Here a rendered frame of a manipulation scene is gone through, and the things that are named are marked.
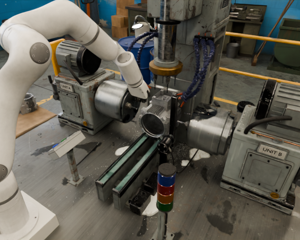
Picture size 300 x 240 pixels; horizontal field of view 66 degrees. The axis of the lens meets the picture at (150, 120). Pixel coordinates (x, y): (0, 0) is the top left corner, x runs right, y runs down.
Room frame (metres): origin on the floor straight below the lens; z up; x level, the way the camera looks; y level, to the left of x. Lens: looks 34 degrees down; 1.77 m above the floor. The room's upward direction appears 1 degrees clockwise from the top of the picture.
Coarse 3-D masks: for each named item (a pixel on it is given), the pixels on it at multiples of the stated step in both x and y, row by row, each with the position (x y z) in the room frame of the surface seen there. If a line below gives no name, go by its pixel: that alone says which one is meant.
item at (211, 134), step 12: (204, 108) 1.02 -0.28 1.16; (216, 108) 1.02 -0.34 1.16; (192, 120) 0.96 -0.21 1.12; (204, 120) 0.95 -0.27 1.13; (216, 120) 0.93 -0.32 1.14; (228, 120) 0.93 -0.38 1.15; (192, 132) 0.93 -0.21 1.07; (204, 132) 0.91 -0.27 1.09; (216, 132) 0.89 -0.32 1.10; (228, 132) 0.88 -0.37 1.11; (192, 144) 0.93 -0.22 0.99; (204, 144) 0.90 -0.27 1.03; (216, 144) 0.87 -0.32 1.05; (228, 144) 0.91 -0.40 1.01
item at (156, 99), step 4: (160, 92) 1.25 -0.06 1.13; (164, 92) 1.25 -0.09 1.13; (168, 92) 1.24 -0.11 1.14; (172, 92) 1.23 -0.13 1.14; (156, 96) 1.20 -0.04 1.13; (160, 96) 1.23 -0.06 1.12; (164, 96) 1.19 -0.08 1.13; (168, 96) 1.23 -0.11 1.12; (152, 100) 1.16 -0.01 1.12; (156, 100) 1.15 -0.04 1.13; (160, 100) 1.14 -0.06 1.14; (164, 100) 1.13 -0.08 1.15; (168, 100) 1.13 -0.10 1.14; (152, 104) 1.16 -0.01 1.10; (160, 104) 1.13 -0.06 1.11; (164, 104) 1.12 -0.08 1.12; (168, 104) 1.12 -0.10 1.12; (168, 108) 1.12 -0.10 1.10
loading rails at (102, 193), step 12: (144, 132) 1.12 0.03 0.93; (132, 144) 1.01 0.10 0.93; (144, 144) 1.05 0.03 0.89; (156, 144) 1.02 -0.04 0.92; (120, 156) 0.91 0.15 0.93; (132, 156) 0.94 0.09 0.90; (144, 156) 0.92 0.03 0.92; (156, 156) 0.97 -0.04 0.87; (108, 168) 0.82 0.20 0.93; (120, 168) 0.85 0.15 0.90; (132, 168) 0.83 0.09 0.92; (144, 168) 0.86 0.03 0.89; (96, 180) 0.74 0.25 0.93; (108, 180) 0.76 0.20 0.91; (120, 180) 0.84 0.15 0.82; (132, 180) 0.76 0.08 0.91; (144, 180) 0.84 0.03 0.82; (108, 192) 0.75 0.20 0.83; (120, 192) 0.68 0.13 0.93; (132, 192) 0.76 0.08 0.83; (120, 204) 0.67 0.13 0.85
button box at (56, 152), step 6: (78, 132) 0.91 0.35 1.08; (72, 138) 0.87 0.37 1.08; (78, 138) 0.89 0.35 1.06; (84, 138) 0.91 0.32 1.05; (60, 144) 0.82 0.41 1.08; (66, 144) 0.83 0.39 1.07; (72, 144) 0.85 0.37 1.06; (54, 150) 0.78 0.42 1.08; (60, 150) 0.79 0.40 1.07; (66, 150) 0.81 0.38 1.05; (54, 156) 0.78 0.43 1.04; (60, 156) 0.77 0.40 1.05
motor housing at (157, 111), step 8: (152, 112) 1.07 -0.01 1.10; (160, 112) 1.07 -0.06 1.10; (168, 112) 1.12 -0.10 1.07; (144, 120) 1.14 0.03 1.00; (152, 120) 1.19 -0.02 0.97; (160, 120) 1.22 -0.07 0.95; (176, 120) 1.13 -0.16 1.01; (144, 128) 1.11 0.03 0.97; (152, 128) 1.14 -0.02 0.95; (160, 128) 1.15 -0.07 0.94; (168, 128) 1.04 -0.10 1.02; (152, 136) 1.07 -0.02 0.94
